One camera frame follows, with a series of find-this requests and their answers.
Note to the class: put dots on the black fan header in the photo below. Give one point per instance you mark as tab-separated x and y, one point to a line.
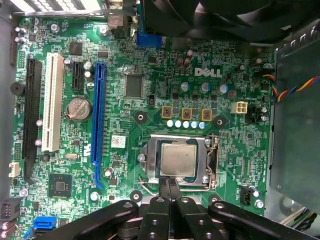
245	197

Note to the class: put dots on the black PC case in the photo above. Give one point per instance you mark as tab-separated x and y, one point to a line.
5	100

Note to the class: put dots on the black case fan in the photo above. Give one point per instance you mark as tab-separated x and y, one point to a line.
225	15

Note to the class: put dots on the silver CPU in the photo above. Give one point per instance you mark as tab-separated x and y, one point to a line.
178	160

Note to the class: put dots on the silver can capacitor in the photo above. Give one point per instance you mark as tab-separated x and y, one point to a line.
205	87
184	86
223	88

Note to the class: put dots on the white expansion slot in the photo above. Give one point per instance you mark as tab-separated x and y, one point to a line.
52	105

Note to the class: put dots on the long black expansion slot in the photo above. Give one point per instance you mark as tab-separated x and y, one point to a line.
32	112

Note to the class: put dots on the black chipset package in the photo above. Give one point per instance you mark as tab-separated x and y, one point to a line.
60	186

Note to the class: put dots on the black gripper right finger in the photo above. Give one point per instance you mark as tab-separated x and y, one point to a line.
192	222

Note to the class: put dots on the blue expansion slot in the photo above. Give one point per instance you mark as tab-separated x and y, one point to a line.
98	112

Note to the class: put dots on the green motherboard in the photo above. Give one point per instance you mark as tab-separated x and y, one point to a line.
232	160

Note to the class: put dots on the metal socket cover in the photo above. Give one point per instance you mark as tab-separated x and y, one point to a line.
151	163

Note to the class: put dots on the square black chip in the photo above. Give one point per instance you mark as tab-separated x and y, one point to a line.
133	85

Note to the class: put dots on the white barcode sticker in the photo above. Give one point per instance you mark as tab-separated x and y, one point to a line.
118	141

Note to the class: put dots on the black round buzzer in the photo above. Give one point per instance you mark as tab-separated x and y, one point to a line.
17	88

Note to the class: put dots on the blue SATA port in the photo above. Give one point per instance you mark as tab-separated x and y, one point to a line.
43	223

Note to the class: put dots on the blue rear port block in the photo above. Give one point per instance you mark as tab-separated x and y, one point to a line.
150	41

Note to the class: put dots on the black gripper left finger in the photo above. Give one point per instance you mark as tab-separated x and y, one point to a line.
157	220

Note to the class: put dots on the gold square inductor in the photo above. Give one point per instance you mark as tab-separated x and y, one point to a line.
206	114
167	112
187	113

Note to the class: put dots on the grey power supply unit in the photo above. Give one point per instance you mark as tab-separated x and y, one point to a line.
297	137

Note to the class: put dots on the white power connector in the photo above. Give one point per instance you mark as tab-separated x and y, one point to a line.
239	107

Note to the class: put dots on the short black expansion slot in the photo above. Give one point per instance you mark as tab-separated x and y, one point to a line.
78	76

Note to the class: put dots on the coin cell battery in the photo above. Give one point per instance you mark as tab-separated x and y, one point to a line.
79	108

